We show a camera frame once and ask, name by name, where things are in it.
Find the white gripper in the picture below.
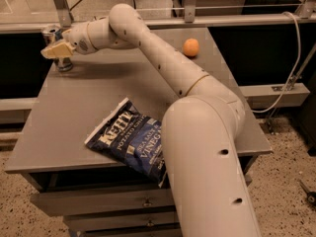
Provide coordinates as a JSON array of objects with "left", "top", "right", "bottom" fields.
[{"left": 40, "top": 22, "right": 98, "bottom": 59}]

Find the orange fruit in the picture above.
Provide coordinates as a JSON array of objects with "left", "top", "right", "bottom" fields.
[{"left": 183, "top": 39, "right": 199, "bottom": 57}]

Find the black caster wheel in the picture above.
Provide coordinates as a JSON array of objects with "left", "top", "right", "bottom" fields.
[{"left": 299, "top": 181, "right": 316, "bottom": 206}]

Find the blue kettle chips bag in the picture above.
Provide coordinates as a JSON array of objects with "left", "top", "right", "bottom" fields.
[{"left": 85, "top": 98, "right": 167, "bottom": 188}]

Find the grey low shelf beam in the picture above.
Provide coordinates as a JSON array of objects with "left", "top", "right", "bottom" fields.
[{"left": 0, "top": 98, "right": 37, "bottom": 124}]

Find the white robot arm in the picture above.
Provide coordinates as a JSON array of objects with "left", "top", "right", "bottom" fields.
[{"left": 41, "top": 4, "right": 262, "bottom": 237}]

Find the bottom grey drawer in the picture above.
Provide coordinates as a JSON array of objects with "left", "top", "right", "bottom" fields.
[{"left": 83, "top": 228, "right": 182, "bottom": 237}]

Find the top grey drawer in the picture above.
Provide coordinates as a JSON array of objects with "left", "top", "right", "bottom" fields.
[{"left": 30, "top": 174, "right": 253, "bottom": 217}]

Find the metal railing frame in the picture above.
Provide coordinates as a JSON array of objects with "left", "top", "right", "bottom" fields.
[{"left": 0, "top": 0, "right": 315, "bottom": 31}]

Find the middle grey drawer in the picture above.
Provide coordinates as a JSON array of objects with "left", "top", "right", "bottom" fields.
[{"left": 64, "top": 211, "right": 179, "bottom": 231}]

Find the grey drawer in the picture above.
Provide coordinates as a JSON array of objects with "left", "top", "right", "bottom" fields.
[
  {"left": 64, "top": 211, "right": 179, "bottom": 231},
  {"left": 30, "top": 174, "right": 253, "bottom": 217},
  {"left": 83, "top": 228, "right": 182, "bottom": 237}
]

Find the silver blue redbull can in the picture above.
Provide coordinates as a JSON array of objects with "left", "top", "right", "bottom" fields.
[{"left": 40, "top": 25, "right": 73, "bottom": 72}]

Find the white cable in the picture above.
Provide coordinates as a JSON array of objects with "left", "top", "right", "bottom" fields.
[{"left": 251, "top": 11, "right": 302, "bottom": 115}]

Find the grey drawer cabinet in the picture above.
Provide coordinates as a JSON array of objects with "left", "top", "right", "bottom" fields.
[{"left": 4, "top": 27, "right": 274, "bottom": 237}]

